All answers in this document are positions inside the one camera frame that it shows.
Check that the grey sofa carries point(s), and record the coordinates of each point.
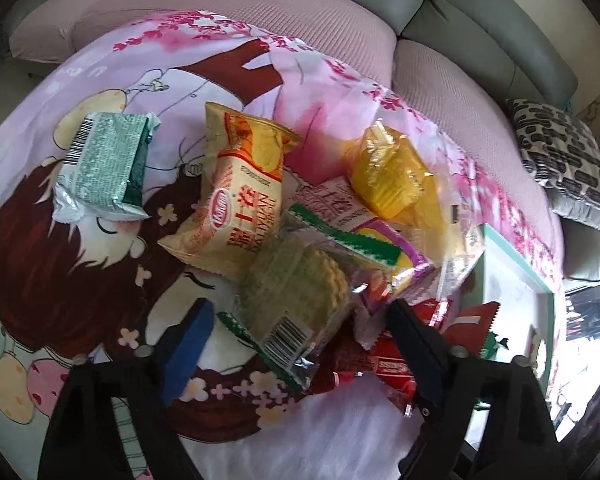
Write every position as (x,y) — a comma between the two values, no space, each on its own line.
(480,20)

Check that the yellow cake packet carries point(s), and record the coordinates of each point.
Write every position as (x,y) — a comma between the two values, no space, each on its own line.
(385,175)

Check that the dark furniture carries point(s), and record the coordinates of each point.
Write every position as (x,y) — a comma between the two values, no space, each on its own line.
(587,310)

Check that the white box with teal rim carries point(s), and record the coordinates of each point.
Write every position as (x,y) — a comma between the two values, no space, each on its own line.
(510,300)

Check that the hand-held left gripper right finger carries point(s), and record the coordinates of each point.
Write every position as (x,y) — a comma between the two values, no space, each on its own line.
(415,355)

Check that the pink waffle sofa cover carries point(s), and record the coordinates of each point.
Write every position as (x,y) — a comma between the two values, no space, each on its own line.
(280,5)

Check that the green foil snack packet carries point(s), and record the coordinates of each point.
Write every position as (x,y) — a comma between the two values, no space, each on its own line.
(105,165)

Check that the clear green cracker packet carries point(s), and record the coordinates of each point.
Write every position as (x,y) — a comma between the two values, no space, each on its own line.
(290,285)

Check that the purple yellow snack packet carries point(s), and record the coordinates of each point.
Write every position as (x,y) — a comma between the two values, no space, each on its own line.
(405,260)

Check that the black white patterned pillow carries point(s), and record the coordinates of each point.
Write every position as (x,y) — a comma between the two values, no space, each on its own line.
(555,145)

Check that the pink printed blanket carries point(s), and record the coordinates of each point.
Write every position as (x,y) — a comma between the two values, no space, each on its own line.
(55,260)

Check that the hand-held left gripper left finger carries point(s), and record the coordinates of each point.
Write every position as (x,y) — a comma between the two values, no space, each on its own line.
(187,345)

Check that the grey pillow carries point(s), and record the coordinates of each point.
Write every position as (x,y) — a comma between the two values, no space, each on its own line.
(580,212)

